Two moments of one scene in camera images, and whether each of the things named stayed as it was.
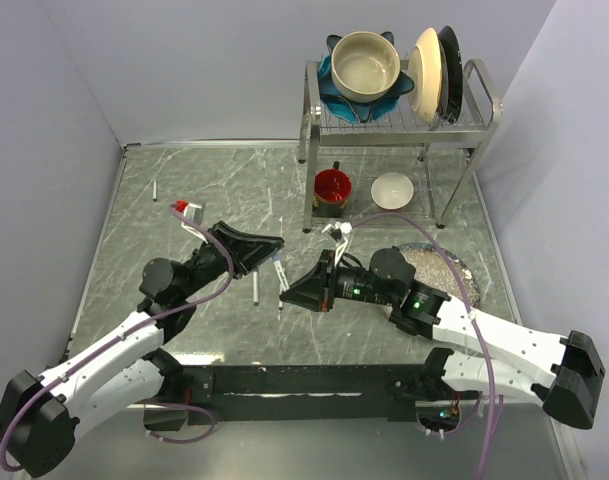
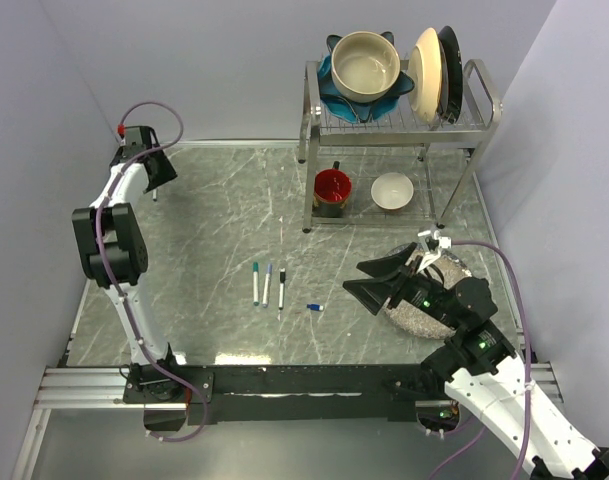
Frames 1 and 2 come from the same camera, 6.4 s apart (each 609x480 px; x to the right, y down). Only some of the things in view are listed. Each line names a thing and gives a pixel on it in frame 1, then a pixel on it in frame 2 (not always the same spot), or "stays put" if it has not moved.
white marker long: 276,258 -> 267,286
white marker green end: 255,289 stays put
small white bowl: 392,191 stays put
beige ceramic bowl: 365,66 stays put
